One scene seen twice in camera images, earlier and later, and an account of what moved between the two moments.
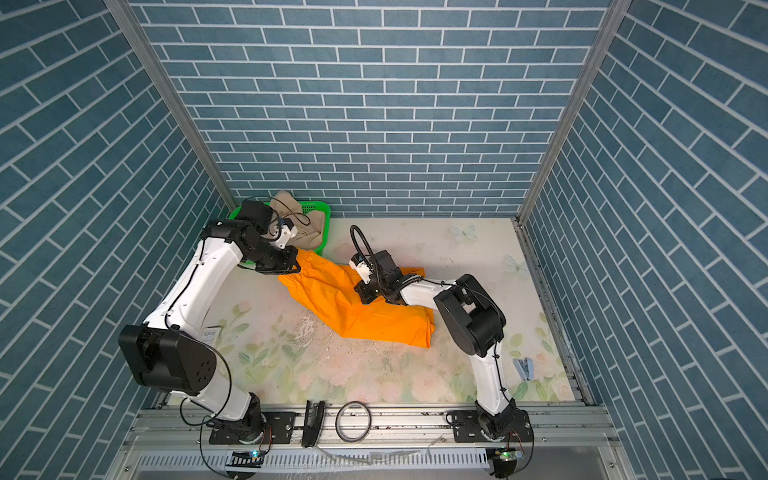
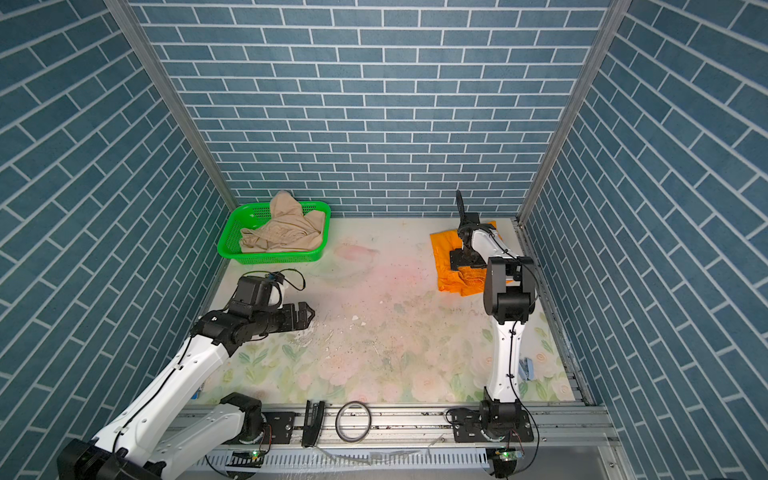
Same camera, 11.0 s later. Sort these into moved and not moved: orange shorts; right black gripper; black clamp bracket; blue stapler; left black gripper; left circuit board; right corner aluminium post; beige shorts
Moved: right black gripper; left black gripper; orange shorts
Not moved: left circuit board; blue stapler; beige shorts; right corner aluminium post; black clamp bracket
